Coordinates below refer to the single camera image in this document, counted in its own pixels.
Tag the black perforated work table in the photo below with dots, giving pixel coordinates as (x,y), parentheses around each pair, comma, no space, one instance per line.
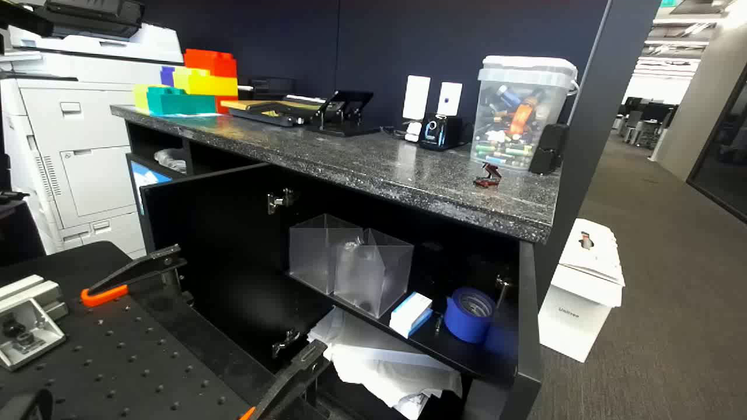
(137,357)

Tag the silver aluminium bracket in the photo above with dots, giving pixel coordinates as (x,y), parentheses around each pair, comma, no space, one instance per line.
(30,319)

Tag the granite countertop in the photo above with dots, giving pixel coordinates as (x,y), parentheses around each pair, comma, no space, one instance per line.
(440,182)

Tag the white card right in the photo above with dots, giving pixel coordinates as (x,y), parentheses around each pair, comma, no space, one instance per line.
(449,98)

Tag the black cabinet door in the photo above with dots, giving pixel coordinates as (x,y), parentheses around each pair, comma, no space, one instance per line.
(239,254)

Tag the small red black figurine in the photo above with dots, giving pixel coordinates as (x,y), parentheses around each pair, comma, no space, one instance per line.
(489,177)

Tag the small white blue box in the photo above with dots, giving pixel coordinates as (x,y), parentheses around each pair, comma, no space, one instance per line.
(412,314)

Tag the black orange clamp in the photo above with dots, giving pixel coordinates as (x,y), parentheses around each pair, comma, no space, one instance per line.
(126,277)
(291,381)

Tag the metal cabinet hinge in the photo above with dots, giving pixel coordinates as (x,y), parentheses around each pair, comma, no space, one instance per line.
(276,204)

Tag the black speaker with blue logo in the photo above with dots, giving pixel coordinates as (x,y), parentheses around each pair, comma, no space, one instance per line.
(444,134)

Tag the white office printer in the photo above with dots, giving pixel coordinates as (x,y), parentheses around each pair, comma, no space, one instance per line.
(66,148)

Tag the crumpled white plastic sheet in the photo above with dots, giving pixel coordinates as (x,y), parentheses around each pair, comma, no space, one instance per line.
(394,372)

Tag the yellow storage bin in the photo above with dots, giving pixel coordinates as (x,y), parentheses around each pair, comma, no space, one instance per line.
(202,83)

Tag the white card left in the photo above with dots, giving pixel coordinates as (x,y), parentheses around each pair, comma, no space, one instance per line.
(417,97)

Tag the orange storage bin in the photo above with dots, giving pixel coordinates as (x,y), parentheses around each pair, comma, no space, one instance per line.
(219,63)

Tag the blue tape roll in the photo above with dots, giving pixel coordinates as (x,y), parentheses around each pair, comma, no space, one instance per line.
(467,315)

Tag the clear storage box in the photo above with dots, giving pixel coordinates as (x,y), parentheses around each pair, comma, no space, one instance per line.
(372,272)
(316,245)

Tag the white card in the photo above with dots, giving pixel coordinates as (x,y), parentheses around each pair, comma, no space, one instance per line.
(449,98)
(417,97)

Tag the black device on counter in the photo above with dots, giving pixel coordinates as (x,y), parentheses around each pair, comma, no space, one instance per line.
(550,150)

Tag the clear tub with toys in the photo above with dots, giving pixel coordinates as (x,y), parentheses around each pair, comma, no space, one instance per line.
(519,97)

